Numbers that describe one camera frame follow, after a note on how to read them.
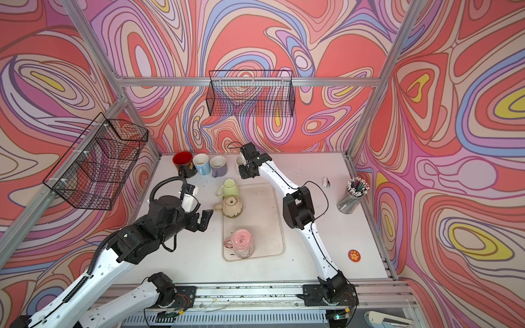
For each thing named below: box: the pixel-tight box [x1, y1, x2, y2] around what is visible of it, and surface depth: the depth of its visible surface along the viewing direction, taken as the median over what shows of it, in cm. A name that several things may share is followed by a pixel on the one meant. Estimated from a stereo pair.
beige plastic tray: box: [222, 182, 286, 262], surface depth 95 cm
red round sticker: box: [347, 249, 362, 263], surface depth 84 cm
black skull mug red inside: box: [172, 151, 199, 179], surface depth 106 cm
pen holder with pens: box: [337, 176, 370, 215], surface depth 88 cm
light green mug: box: [215, 178, 240, 199], surface depth 97 cm
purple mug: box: [209, 155, 228, 179], surface depth 107 cm
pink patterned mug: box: [223, 228, 255, 259], surface depth 78 cm
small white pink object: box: [322, 176, 332, 188], surface depth 107 cm
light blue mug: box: [192, 153, 212, 176], surface depth 107 cm
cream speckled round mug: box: [213, 194, 244, 218], surface depth 91 cm
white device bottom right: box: [364, 310, 415, 328], surface depth 68 cm
